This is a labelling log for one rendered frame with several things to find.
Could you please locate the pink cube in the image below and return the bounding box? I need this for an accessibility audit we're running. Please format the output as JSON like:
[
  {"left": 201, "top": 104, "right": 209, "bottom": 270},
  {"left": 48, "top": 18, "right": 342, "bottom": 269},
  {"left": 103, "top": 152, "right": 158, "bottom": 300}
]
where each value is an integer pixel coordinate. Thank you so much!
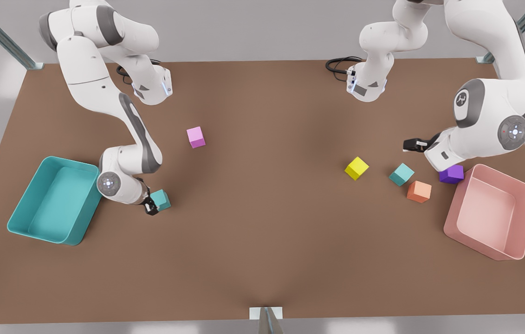
[{"left": 186, "top": 126, "right": 207, "bottom": 149}]

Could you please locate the teal blue cube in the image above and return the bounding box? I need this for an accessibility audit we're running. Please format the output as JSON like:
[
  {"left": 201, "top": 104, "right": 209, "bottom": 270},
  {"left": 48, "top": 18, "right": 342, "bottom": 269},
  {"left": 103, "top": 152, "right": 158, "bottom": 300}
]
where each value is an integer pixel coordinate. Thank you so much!
[
  {"left": 150, "top": 189, "right": 171, "bottom": 212},
  {"left": 389, "top": 163, "right": 415, "bottom": 187}
]

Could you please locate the teal plastic bin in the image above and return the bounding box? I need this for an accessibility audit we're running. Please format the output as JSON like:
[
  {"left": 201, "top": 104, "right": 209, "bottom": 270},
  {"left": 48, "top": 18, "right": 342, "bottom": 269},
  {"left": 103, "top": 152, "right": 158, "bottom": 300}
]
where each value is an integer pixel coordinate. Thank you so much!
[{"left": 7, "top": 156, "right": 103, "bottom": 246}]

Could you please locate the pink plastic bin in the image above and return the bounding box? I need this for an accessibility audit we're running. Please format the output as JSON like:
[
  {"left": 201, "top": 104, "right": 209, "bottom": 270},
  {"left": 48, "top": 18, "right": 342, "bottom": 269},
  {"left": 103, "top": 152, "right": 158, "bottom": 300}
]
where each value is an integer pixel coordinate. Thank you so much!
[{"left": 443, "top": 163, "right": 525, "bottom": 261}]

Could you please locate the orange cube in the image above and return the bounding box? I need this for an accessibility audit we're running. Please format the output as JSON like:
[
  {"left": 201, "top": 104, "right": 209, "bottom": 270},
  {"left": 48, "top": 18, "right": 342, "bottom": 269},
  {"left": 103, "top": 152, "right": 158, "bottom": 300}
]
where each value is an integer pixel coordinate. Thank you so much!
[{"left": 406, "top": 180, "right": 432, "bottom": 204}]

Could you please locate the black cable loop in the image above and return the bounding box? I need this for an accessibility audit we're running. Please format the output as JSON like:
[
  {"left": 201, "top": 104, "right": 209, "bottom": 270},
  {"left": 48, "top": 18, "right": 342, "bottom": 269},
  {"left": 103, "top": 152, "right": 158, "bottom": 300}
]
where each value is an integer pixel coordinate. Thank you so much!
[
  {"left": 325, "top": 56, "right": 364, "bottom": 82},
  {"left": 116, "top": 58, "right": 162, "bottom": 85}
]

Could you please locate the yellow cube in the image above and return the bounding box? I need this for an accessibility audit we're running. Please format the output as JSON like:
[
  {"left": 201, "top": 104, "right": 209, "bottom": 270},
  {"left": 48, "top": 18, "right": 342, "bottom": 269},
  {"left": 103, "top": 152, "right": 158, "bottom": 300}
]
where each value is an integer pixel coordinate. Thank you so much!
[{"left": 344, "top": 156, "right": 369, "bottom": 181}]

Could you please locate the silver frame post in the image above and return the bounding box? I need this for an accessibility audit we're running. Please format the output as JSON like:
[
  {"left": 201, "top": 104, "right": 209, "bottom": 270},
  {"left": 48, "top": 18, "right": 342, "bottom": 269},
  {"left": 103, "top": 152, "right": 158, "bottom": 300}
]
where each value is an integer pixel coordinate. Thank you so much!
[
  {"left": 0, "top": 0, "right": 45, "bottom": 71},
  {"left": 475, "top": 0, "right": 525, "bottom": 64},
  {"left": 249, "top": 307, "right": 284, "bottom": 334}
]

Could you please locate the purple cube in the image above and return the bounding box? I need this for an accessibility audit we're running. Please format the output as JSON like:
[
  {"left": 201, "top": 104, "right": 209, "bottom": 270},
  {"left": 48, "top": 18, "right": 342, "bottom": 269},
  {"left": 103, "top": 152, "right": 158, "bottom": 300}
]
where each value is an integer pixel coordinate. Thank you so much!
[{"left": 439, "top": 165, "right": 465, "bottom": 185}]

